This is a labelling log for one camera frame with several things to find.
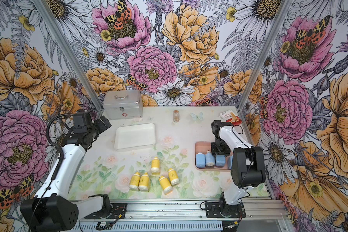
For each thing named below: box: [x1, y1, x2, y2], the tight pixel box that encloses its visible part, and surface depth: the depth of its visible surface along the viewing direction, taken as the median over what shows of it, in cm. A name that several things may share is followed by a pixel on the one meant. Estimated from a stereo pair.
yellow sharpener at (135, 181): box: [129, 171, 141, 190], surface depth 78 cm
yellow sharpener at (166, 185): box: [158, 175, 174, 196], surface depth 78 cm
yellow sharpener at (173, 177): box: [168, 167, 180, 186], surface depth 80 cm
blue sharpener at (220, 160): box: [215, 154, 226, 167], surface depth 86 cm
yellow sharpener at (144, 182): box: [138, 172, 150, 192], surface depth 78 cm
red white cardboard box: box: [218, 109, 242, 126], surface depth 114 cm
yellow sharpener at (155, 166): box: [150, 156, 160, 175], surface depth 85 cm
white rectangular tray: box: [114, 122, 157, 152], surface depth 107 cm
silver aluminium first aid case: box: [102, 89, 144, 120], surface depth 111 cm
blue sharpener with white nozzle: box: [205, 149, 216, 168], surface depth 86 cm
